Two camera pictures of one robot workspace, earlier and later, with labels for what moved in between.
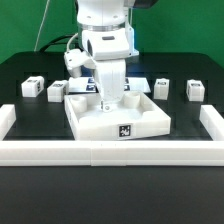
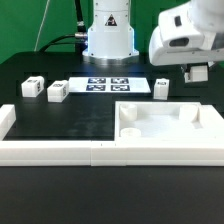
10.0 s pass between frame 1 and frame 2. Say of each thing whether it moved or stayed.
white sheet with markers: stayed
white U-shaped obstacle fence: stayed
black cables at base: stayed
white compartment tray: moved
